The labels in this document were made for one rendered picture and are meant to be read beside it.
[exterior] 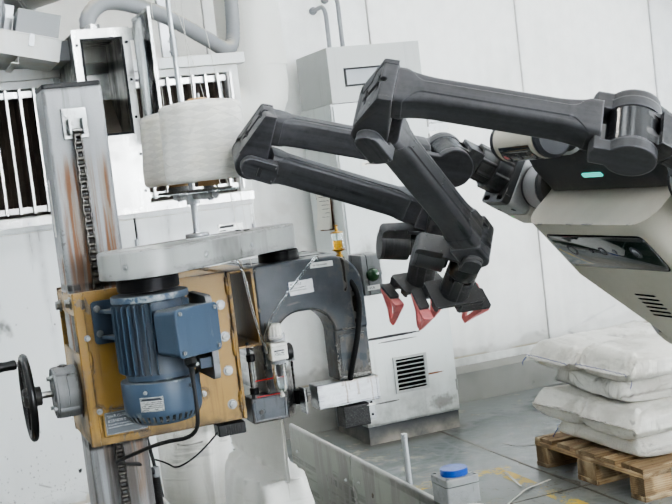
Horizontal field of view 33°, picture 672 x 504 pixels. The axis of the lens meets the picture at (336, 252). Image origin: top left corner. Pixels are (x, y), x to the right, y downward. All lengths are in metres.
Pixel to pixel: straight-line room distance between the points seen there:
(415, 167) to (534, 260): 5.57
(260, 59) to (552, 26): 2.50
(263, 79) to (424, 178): 3.82
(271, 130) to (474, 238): 0.43
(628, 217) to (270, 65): 3.90
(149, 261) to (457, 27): 5.22
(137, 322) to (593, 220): 0.85
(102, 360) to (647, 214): 1.12
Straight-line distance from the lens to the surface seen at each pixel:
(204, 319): 2.15
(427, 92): 1.69
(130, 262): 2.16
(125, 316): 2.20
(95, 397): 2.38
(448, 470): 2.53
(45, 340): 5.11
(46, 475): 5.20
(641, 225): 1.89
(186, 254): 2.20
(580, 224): 2.01
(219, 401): 2.44
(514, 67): 7.37
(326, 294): 2.48
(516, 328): 7.35
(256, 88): 5.63
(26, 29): 4.85
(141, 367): 2.19
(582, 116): 1.70
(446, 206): 1.91
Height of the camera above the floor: 1.53
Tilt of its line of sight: 4 degrees down
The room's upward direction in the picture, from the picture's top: 7 degrees counter-clockwise
